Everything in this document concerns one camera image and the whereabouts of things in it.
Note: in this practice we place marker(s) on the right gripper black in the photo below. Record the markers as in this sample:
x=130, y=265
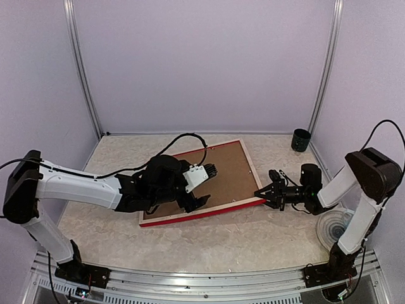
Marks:
x=278, y=195

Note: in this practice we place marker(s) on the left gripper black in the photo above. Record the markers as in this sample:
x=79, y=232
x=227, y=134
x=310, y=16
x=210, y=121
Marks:
x=192, y=202

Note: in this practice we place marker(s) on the wooden photo frame red edge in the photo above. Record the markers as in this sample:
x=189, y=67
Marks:
x=221, y=209

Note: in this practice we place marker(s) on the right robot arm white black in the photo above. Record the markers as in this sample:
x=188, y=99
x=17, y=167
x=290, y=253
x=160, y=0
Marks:
x=368, y=176

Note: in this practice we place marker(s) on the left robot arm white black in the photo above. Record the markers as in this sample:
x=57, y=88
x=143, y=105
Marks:
x=161, y=180

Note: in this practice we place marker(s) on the dark green cup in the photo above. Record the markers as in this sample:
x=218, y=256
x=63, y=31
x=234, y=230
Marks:
x=300, y=140

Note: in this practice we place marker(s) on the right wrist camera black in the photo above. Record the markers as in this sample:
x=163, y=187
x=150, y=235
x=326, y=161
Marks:
x=276, y=176

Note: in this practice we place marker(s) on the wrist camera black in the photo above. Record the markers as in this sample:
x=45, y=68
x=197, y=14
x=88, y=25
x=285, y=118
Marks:
x=198, y=174
x=276, y=176

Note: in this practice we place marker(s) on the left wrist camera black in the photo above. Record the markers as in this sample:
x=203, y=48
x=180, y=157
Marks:
x=198, y=174

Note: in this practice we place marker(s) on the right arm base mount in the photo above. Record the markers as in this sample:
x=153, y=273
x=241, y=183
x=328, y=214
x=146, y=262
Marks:
x=317, y=275

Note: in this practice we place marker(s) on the aluminium front rail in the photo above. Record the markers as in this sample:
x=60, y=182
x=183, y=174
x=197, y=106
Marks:
x=141, y=286

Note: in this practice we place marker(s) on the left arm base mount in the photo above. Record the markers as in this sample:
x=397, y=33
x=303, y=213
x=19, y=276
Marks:
x=85, y=274

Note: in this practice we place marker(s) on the right aluminium corner post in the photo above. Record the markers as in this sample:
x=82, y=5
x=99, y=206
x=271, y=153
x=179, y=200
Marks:
x=328, y=63

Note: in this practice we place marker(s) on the aluminium corner post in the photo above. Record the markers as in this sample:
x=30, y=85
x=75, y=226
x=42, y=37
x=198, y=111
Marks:
x=328, y=63
x=80, y=66

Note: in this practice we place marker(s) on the left aluminium corner post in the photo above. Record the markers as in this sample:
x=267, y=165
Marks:
x=80, y=66

